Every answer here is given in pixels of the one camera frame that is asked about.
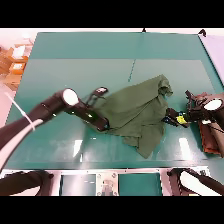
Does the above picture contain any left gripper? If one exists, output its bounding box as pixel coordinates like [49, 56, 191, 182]
[87, 112, 111, 132]

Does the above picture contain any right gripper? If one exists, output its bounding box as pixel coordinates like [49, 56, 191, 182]
[162, 107, 190, 128]

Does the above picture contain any green shirt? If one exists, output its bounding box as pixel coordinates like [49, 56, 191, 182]
[94, 74, 174, 160]

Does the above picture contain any orange garment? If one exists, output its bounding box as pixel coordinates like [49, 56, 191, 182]
[202, 141, 224, 157]

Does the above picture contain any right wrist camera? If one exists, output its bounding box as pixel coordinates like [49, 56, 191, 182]
[184, 89, 202, 112]

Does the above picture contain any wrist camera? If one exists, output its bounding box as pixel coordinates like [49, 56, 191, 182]
[184, 89, 202, 112]
[85, 86, 109, 108]

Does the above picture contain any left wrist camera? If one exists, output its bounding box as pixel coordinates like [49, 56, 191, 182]
[85, 86, 109, 108]

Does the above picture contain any silver frame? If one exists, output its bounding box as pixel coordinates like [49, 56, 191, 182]
[0, 167, 224, 197]

